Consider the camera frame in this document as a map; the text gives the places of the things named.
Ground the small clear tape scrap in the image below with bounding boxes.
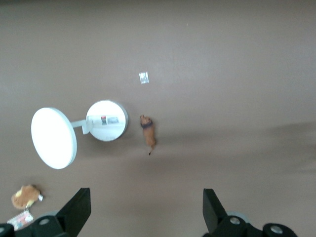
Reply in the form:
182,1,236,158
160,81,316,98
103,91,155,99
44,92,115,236
138,71,150,85

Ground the printed card tag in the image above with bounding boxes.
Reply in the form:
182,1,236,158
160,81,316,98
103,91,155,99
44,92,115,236
6,209,35,232

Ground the brown lion statue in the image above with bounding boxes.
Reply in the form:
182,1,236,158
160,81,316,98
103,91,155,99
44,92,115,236
139,114,157,156

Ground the white round desk lamp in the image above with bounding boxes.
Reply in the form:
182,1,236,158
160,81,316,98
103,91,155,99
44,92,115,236
31,99,129,170

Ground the brown hamster plush keychain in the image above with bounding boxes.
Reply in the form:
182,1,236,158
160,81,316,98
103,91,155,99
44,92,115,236
11,184,45,208

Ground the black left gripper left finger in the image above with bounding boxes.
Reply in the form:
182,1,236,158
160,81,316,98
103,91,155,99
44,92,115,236
56,188,92,237

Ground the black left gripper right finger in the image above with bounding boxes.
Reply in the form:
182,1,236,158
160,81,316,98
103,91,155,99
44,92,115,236
202,189,227,234

